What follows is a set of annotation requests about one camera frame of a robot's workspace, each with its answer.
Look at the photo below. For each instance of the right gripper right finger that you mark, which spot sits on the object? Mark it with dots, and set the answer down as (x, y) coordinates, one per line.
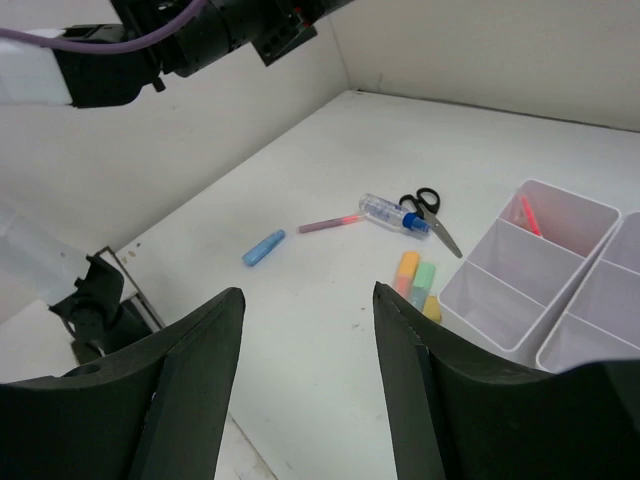
(457, 411)

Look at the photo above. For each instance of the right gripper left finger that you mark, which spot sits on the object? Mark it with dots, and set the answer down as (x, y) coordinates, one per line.
(155, 409)

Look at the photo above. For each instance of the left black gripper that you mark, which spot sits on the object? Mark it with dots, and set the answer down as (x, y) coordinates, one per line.
(274, 28)

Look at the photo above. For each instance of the yellow eraser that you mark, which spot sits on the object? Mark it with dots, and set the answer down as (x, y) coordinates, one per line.
(431, 309)

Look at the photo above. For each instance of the green highlighter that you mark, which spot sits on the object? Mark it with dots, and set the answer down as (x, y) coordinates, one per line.
(421, 285)

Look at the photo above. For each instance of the orange highlighter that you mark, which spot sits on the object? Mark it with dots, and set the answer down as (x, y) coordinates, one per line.
(405, 273)

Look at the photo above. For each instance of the red pen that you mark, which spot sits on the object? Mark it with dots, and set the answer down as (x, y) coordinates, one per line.
(529, 217)

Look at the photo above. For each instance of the purple pen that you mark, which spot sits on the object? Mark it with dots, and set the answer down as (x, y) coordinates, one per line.
(331, 223)

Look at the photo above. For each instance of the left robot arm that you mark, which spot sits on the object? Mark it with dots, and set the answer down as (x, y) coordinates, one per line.
(108, 127)

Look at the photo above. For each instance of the left white organizer box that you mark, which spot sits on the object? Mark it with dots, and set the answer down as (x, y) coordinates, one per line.
(513, 286)

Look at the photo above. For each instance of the white organizer box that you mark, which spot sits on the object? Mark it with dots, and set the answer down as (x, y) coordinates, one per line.
(601, 321)
(513, 286)

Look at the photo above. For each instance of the right white organizer box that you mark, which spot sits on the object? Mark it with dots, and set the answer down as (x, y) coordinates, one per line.
(601, 321)

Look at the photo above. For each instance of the blue correction tape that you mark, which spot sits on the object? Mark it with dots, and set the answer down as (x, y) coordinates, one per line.
(263, 248)

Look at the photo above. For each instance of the clear glue bottle blue cap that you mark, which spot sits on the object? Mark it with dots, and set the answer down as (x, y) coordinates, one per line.
(392, 215)

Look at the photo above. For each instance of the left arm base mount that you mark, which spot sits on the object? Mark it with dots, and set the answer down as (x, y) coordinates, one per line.
(100, 315)

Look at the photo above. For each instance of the black handled scissors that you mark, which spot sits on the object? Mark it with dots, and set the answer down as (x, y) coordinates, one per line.
(426, 203)

